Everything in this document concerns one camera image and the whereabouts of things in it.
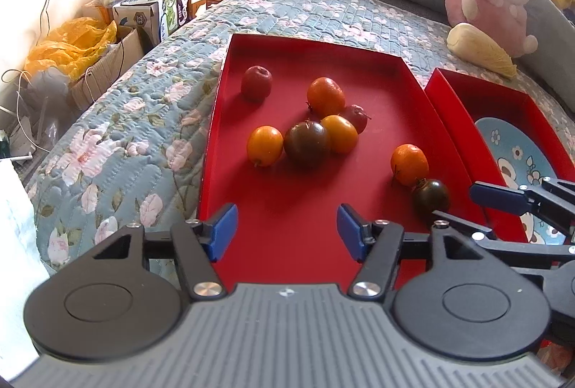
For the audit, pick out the orange mandarin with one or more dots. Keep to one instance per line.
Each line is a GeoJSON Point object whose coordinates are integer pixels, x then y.
{"type": "Point", "coordinates": [409, 164]}
{"type": "Point", "coordinates": [325, 97]}

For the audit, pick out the small red plum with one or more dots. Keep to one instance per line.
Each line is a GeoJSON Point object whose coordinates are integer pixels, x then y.
{"type": "Point", "coordinates": [356, 115]}

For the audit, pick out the orange mandarin top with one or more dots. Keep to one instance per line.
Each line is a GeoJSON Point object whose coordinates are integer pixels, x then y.
{"type": "Point", "coordinates": [325, 97]}

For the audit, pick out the small red apple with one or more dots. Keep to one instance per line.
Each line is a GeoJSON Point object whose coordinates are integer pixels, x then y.
{"type": "Point", "coordinates": [256, 84]}

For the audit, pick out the left red tray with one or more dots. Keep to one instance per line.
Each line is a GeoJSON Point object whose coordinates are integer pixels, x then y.
{"type": "Point", "coordinates": [287, 213]}

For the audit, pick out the floral quilt bedspread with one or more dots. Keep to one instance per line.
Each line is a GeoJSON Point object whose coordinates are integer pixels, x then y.
{"type": "Point", "coordinates": [137, 152]}

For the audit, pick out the yellow plastic bag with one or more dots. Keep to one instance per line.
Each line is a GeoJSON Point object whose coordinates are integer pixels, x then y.
{"type": "Point", "coordinates": [72, 47]}

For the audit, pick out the printed product box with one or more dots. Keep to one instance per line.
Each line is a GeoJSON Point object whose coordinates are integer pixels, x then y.
{"type": "Point", "coordinates": [149, 15]}

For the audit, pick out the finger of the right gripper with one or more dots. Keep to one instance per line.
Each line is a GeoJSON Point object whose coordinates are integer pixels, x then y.
{"type": "Point", "coordinates": [552, 201]}
{"type": "Point", "coordinates": [487, 239]}

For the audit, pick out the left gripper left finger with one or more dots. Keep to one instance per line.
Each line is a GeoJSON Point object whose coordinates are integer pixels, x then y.
{"type": "Point", "coordinates": [198, 245]}

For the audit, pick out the dark brown tomato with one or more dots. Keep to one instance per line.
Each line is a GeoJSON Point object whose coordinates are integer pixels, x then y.
{"type": "Point", "coordinates": [307, 143]}

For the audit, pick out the open cardboard box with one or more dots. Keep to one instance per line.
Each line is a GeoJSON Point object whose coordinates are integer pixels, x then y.
{"type": "Point", "coordinates": [111, 66]}

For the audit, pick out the yellow orange kumquat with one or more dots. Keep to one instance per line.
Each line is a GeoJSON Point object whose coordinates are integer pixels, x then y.
{"type": "Point", "coordinates": [264, 146]}
{"type": "Point", "coordinates": [343, 135]}

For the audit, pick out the red tray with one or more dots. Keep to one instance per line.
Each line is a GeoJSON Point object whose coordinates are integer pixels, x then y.
{"type": "Point", "coordinates": [461, 100]}
{"type": "Point", "coordinates": [287, 213]}

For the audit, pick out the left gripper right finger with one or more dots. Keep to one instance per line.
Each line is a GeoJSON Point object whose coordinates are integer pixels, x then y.
{"type": "Point", "coordinates": [376, 246]}

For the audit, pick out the blue tiger plate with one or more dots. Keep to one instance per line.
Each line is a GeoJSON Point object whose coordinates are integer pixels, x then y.
{"type": "Point", "coordinates": [514, 160]}

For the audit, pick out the plush napa cabbage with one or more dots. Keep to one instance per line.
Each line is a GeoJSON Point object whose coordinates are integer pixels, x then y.
{"type": "Point", "coordinates": [472, 45]}

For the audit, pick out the right red tray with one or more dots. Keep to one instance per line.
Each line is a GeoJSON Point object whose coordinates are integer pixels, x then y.
{"type": "Point", "coordinates": [461, 100]}

